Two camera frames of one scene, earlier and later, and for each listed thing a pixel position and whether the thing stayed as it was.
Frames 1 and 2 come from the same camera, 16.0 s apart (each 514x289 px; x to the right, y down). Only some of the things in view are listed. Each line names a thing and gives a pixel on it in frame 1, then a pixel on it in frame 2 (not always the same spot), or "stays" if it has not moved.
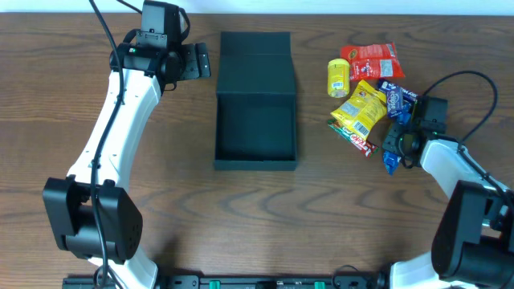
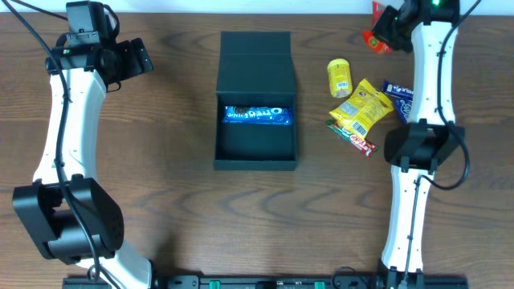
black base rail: [228, 282] stays
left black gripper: [197, 61] -> [134, 57]
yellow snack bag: [364, 111] stays
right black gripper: [394, 135] -> [385, 26]
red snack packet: [372, 62] -> [371, 41]
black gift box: [255, 115] stays
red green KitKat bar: [367, 147] stays
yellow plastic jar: [338, 78] stays
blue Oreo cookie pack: [391, 159] -> [259, 115]
